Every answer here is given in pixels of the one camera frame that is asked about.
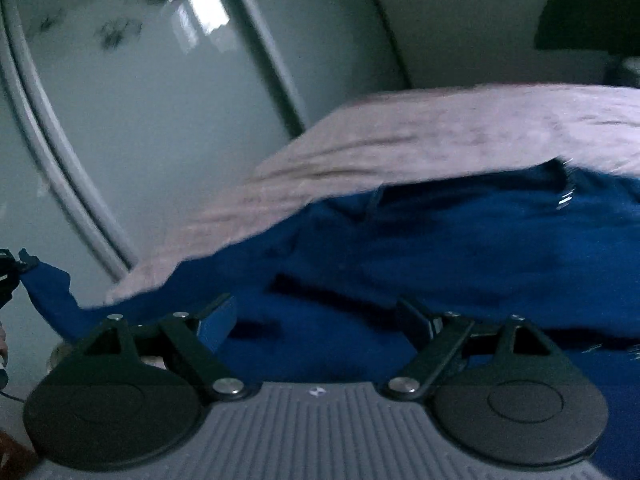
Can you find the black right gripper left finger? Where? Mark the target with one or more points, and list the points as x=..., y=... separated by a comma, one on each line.
x=129, y=393

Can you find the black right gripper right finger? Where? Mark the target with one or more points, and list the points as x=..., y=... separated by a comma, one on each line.
x=505, y=393

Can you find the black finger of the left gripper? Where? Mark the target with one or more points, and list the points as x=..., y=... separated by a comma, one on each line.
x=11, y=270

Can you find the blue knit sweater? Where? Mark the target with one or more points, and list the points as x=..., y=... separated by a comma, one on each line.
x=335, y=291

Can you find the glass floral wardrobe door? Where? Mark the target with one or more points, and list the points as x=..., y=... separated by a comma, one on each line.
x=141, y=111

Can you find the pink bed sheet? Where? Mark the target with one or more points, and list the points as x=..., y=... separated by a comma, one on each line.
x=404, y=137

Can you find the dark curved headboard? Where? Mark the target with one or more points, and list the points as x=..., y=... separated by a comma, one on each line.
x=611, y=26

